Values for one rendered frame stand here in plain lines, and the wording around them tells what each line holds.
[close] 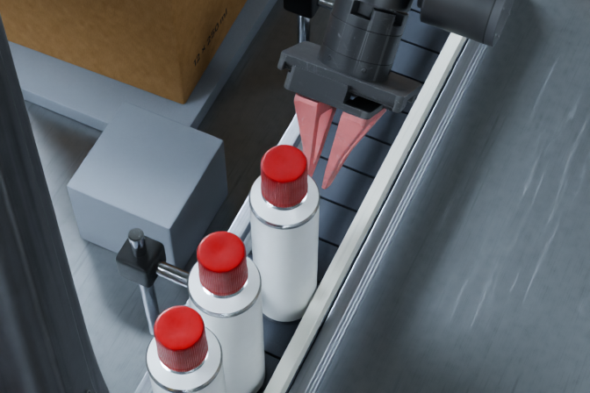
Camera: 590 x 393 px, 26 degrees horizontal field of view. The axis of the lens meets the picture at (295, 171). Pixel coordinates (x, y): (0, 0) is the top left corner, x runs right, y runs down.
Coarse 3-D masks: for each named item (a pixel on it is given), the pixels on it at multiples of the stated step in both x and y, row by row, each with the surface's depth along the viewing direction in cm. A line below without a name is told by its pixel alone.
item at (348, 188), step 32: (416, 0) 124; (416, 32) 122; (448, 32) 122; (416, 64) 120; (352, 96) 117; (384, 128) 116; (320, 160) 114; (352, 160) 114; (384, 160) 114; (320, 192) 112; (352, 192) 112; (320, 224) 110; (320, 256) 108
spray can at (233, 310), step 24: (216, 240) 86; (240, 240) 86; (216, 264) 85; (240, 264) 85; (192, 288) 88; (216, 288) 86; (240, 288) 87; (216, 312) 88; (240, 312) 88; (240, 336) 91; (240, 360) 94; (264, 360) 100; (240, 384) 98
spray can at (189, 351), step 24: (168, 312) 83; (192, 312) 83; (168, 336) 82; (192, 336) 82; (216, 336) 87; (168, 360) 83; (192, 360) 83; (216, 360) 86; (168, 384) 85; (192, 384) 85; (216, 384) 87
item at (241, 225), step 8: (296, 120) 106; (288, 128) 106; (296, 128) 106; (288, 136) 105; (296, 136) 105; (280, 144) 105; (288, 144) 105; (296, 144) 106; (248, 208) 101; (240, 216) 101; (248, 216) 101; (232, 224) 101; (240, 224) 101; (248, 224) 101; (232, 232) 100; (240, 232) 100; (144, 376) 94; (144, 384) 93; (136, 392) 93; (144, 392) 93; (152, 392) 93
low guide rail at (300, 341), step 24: (456, 48) 116; (432, 72) 115; (432, 96) 113; (408, 120) 112; (408, 144) 111; (384, 168) 109; (384, 192) 108; (360, 216) 107; (360, 240) 106; (336, 264) 104; (336, 288) 104; (312, 312) 102; (312, 336) 102; (288, 360) 99; (288, 384) 100
